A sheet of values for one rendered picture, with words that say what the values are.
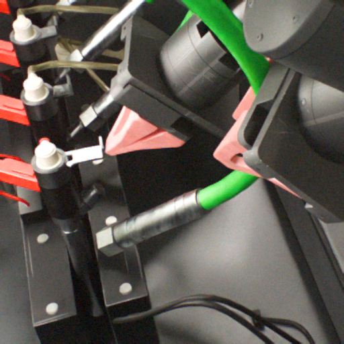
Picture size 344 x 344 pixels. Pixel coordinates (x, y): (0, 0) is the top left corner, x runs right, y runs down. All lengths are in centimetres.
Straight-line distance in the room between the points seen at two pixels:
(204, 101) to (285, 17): 28
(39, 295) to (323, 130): 42
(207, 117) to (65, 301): 24
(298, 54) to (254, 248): 65
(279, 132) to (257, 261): 54
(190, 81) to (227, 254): 40
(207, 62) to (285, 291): 40
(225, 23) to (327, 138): 8
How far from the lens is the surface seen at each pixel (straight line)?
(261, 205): 104
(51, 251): 84
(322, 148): 47
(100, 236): 65
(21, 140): 93
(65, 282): 82
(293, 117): 47
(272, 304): 96
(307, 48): 36
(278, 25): 37
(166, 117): 65
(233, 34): 48
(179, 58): 63
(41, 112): 78
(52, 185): 72
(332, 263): 84
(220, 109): 67
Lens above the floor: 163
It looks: 47 degrees down
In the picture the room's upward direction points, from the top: 11 degrees counter-clockwise
